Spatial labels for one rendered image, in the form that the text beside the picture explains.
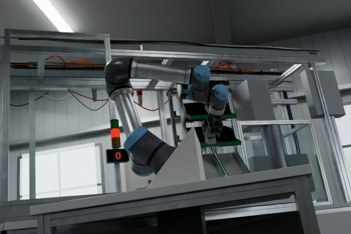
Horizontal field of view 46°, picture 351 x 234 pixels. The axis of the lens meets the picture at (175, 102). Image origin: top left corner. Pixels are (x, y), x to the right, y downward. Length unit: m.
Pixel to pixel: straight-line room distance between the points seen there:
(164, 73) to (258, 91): 1.75
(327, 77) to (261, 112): 0.71
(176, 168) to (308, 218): 0.45
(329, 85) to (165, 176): 2.55
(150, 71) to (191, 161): 0.56
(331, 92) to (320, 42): 3.15
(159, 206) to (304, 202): 0.44
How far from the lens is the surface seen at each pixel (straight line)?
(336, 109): 3.73
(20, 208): 1.95
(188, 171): 1.44
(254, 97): 3.46
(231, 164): 2.43
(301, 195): 1.33
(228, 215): 2.09
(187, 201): 1.34
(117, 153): 2.33
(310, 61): 3.77
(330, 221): 3.32
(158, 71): 1.85
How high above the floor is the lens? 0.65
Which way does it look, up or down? 20 degrees up
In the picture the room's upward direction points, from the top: 8 degrees counter-clockwise
